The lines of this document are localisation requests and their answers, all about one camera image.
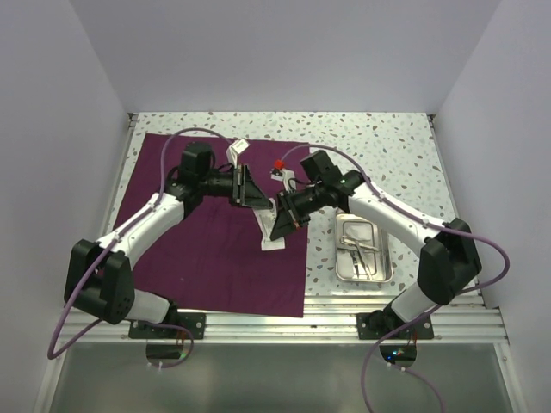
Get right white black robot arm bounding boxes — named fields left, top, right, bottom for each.
left=269, top=147, right=481, bottom=338

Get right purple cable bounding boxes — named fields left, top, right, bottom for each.
left=279, top=144, right=511, bottom=413

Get white sachet packet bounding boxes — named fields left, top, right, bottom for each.
left=253, top=209, right=285, bottom=251

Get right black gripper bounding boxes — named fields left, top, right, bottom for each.
left=272, top=182, right=327, bottom=240

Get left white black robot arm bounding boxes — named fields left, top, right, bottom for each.
left=64, top=139, right=272, bottom=338

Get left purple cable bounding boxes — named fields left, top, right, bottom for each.
left=46, top=127, right=238, bottom=369

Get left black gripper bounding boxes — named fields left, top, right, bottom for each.
left=199, top=163, right=273, bottom=208

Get purple cable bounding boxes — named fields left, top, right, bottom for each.
left=279, top=144, right=511, bottom=413
left=46, top=127, right=238, bottom=369

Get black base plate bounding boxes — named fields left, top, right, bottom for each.
left=356, top=311, right=435, bottom=340
left=128, top=312, right=207, bottom=340

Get steel scissors in tray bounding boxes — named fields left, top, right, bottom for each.
left=340, top=236, right=369, bottom=277

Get purple cloth mat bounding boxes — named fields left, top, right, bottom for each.
left=114, top=133, right=307, bottom=317

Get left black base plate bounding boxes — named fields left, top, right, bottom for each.
left=128, top=312, right=207, bottom=340

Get stainless steel tray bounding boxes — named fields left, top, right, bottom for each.
left=335, top=209, right=393, bottom=284

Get white gauze pad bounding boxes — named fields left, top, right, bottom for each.
left=343, top=221, right=374, bottom=242

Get steel tweezers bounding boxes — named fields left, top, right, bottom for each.
left=355, top=242, right=383, bottom=282

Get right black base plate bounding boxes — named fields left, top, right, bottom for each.
left=356, top=311, right=435, bottom=340

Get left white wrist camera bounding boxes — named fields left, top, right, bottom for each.
left=226, top=139, right=250, bottom=167

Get right wrist camera red cap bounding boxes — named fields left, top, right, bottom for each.
left=270, top=159, right=296, bottom=191

